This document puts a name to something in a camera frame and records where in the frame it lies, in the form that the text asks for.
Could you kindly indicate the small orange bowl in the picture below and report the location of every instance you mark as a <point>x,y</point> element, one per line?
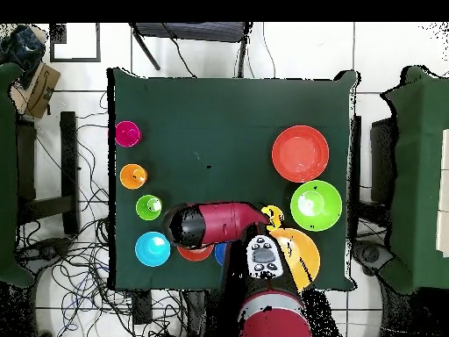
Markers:
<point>194,253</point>

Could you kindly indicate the large shallow orange bowl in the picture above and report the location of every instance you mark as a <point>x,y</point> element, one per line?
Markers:
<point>300,153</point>

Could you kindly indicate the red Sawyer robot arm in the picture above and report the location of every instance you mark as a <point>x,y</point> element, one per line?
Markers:
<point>217,223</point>

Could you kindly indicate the yellow cup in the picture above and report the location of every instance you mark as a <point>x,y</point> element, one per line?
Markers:
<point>275,214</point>

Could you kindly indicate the dark blue bowl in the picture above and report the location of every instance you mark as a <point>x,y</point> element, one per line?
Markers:
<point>220,254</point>

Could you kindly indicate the dark green tablecloth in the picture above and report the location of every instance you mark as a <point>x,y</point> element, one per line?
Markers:
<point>210,116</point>

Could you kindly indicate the green cup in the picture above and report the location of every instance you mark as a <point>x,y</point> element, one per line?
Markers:
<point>148,207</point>

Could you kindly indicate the orange cup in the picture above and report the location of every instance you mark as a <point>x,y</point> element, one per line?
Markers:
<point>133,176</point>

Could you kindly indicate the green bowl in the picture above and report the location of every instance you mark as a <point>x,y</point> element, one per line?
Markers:
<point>316,205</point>

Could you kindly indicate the light blue bowl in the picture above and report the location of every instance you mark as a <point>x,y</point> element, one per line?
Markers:
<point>151,250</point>

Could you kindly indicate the large yellow bowl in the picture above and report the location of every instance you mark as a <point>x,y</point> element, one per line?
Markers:
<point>301,252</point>

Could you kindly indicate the pink cup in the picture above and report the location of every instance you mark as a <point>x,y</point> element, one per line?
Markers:
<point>128,134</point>

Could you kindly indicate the black floor box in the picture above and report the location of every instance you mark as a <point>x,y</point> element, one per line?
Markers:
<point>142,307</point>

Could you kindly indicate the black table stand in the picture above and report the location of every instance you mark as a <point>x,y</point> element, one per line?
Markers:
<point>69,158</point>
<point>382,158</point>

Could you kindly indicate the grey base foot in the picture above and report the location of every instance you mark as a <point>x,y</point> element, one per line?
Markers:
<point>47,250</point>
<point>372,254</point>

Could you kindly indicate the green covered side table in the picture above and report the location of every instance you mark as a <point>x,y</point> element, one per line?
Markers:
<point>7,175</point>
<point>417,175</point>

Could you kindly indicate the cardboard box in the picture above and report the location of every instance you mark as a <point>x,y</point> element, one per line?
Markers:
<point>42,91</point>

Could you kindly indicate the white board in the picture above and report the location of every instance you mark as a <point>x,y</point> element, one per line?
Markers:
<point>444,193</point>

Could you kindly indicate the dark blue bag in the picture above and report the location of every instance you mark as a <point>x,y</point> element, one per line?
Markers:
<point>22,47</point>

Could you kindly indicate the black square frame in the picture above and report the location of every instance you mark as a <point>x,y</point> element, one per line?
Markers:
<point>98,42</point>

